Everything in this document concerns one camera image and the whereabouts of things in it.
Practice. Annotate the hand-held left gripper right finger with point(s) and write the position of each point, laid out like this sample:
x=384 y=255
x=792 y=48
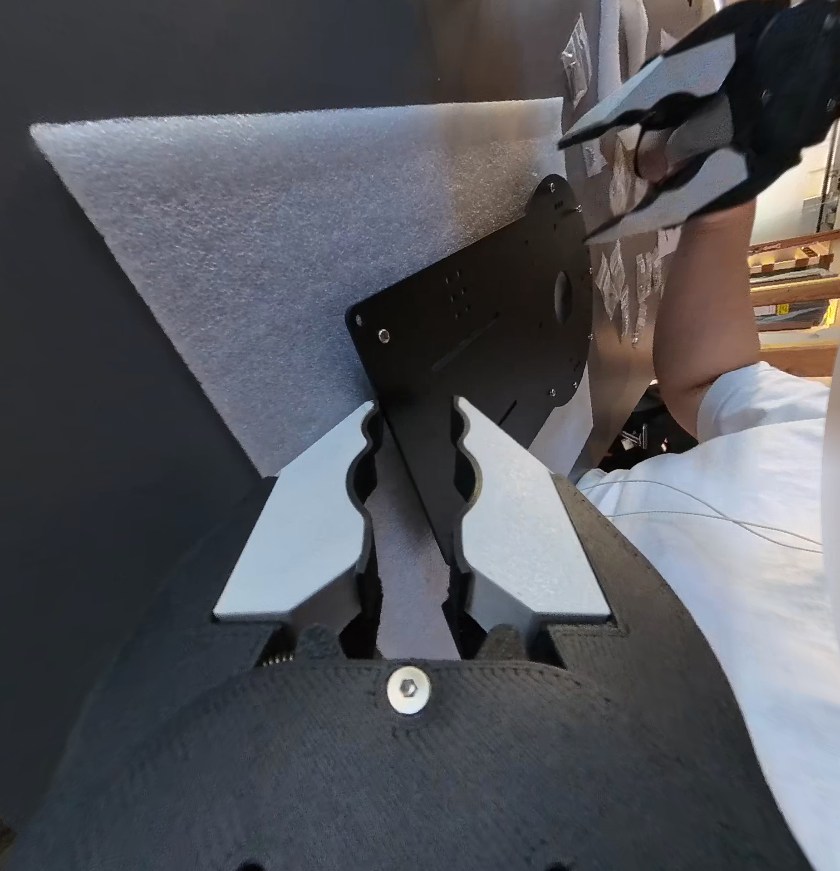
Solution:
x=535 y=544

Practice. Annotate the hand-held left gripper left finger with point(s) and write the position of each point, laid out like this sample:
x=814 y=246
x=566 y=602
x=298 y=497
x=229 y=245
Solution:
x=290 y=544

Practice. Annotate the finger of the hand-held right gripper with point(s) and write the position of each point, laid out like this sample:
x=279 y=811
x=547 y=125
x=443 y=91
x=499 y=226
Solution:
x=678 y=68
x=699 y=190

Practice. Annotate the black metal base plate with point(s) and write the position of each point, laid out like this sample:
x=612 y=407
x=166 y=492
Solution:
x=460 y=340

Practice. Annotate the person's right forearm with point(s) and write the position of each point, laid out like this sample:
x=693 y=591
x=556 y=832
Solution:
x=705 y=306

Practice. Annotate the dark desk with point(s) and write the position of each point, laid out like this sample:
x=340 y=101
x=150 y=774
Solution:
x=86 y=340

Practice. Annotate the scattered labelled zip bags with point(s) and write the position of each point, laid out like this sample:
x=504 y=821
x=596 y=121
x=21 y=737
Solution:
x=610 y=279

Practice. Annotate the wooden shelf rack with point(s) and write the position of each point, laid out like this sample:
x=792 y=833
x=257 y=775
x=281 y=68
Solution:
x=794 y=292

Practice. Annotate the white foam sheet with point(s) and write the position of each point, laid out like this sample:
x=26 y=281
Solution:
x=222 y=238

